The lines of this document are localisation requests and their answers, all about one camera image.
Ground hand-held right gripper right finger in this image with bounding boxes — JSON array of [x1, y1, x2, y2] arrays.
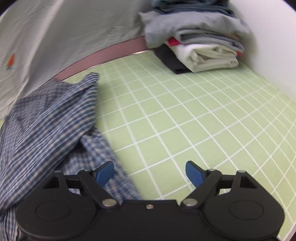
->
[[181, 161, 264, 210]]

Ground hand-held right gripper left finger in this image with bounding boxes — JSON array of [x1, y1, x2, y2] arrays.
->
[[35, 161, 118, 209]]

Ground blue plaid shirt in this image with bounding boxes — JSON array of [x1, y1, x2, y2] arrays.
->
[[0, 72, 142, 241]]

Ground green grid mat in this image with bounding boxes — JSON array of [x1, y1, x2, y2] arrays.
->
[[0, 50, 296, 241]]

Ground cream folded garment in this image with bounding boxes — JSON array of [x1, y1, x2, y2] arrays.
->
[[176, 44, 240, 73]]

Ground black folded garment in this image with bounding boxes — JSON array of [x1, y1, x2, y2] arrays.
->
[[153, 44, 193, 75]]

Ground pink fabric band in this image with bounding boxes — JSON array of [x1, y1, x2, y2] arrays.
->
[[54, 36, 151, 82]]

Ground red printed garment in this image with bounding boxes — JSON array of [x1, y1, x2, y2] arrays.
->
[[166, 37, 183, 47]]

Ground blue grey folded garment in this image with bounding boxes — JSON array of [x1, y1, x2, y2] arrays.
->
[[174, 29, 245, 57]]

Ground grey carrot print sheet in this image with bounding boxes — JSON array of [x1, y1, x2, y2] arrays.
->
[[0, 0, 151, 118]]

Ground dark blue folded garment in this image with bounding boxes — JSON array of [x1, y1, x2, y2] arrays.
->
[[150, 0, 230, 15]]

